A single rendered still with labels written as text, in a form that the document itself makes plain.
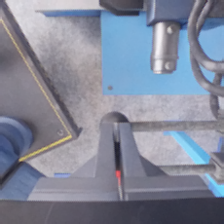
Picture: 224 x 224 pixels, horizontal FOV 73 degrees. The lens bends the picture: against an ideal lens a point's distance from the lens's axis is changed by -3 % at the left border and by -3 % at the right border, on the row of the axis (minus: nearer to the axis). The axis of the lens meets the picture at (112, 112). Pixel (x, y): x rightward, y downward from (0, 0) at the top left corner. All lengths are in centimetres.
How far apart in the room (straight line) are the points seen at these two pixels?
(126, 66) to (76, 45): 38
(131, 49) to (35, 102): 64
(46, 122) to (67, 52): 52
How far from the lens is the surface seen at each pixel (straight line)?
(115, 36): 103
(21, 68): 90
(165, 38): 65
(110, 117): 16
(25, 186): 76
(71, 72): 117
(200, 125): 20
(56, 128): 90
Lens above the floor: 114
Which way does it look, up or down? 73 degrees down
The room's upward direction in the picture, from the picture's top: 178 degrees clockwise
